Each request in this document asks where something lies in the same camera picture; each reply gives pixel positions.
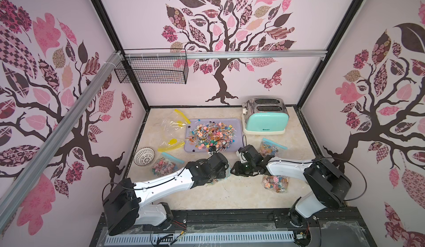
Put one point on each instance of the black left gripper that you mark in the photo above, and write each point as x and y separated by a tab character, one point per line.
221	174

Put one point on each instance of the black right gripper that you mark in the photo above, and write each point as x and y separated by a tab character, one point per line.
245	154

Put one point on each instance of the purple plastic tray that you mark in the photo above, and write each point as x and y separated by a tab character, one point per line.
236	123

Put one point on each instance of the blue-zip candy bag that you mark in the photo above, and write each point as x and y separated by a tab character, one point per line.
216	181
166	165
270	148
278	184

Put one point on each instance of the yellow-zip candy bag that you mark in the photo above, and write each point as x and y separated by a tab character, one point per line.
170	144
175	121

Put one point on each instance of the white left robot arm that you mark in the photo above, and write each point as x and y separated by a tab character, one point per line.
130	204

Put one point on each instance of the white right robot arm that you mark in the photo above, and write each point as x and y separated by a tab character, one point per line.
329	186

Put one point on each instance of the loose candy pile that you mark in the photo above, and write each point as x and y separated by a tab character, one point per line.
211	136

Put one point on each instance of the mint green toaster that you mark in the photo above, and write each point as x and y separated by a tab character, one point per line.
264	116

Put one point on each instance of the white round strainer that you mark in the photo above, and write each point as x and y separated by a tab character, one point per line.
144	156

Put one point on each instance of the white slotted cable duct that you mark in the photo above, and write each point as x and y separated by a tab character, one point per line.
199	239

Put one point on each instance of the aluminium rail back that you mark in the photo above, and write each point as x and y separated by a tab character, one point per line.
230	55

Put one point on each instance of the aluminium rail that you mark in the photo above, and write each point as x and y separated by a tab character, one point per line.
19	189
230	55

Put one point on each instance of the black wire basket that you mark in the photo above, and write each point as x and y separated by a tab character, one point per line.
153	66

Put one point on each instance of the aluminium rail left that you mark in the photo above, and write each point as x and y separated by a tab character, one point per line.
19	189

